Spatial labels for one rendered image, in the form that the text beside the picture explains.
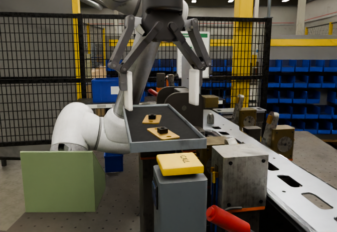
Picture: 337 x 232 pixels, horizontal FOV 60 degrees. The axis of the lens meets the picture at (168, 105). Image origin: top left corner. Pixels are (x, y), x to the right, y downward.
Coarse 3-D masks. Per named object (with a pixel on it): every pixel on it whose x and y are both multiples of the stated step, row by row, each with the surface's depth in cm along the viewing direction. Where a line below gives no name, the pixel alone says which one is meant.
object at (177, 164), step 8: (160, 160) 43; (168, 160) 43; (176, 160) 43; (184, 160) 43; (192, 160) 43; (160, 168) 42; (168, 168) 41; (176, 168) 41; (184, 168) 41; (192, 168) 41; (200, 168) 41
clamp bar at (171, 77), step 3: (168, 75) 136; (171, 75) 137; (177, 75) 138; (165, 78) 138; (168, 78) 137; (171, 78) 137; (174, 78) 139; (177, 78) 138; (168, 81) 139; (171, 81) 137; (168, 84) 140; (171, 84) 137; (174, 84) 138
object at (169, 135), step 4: (152, 128) 61; (156, 128) 61; (160, 128) 57; (164, 128) 57; (152, 132) 58; (156, 132) 58; (160, 132) 56; (164, 132) 57; (168, 132) 58; (172, 132) 58; (156, 136) 55; (160, 136) 55; (164, 136) 55; (168, 136) 55; (172, 136) 55; (176, 136) 55; (164, 140) 53
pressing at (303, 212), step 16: (208, 112) 156; (208, 128) 124; (224, 128) 124; (240, 128) 125; (256, 144) 103; (272, 160) 87; (288, 160) 88; (272, 176) 76; (288, 176) 77; (304, 176) 76; (272, 192) 67; (288, 192) 67; (304, 192) 67; (320, 192) 67; (336, 192) 67; (288, 208) 60; (304, 208) 60; (336, 208) 60; (304, 224) 54; (320, 224) 55; (336, 224) 55
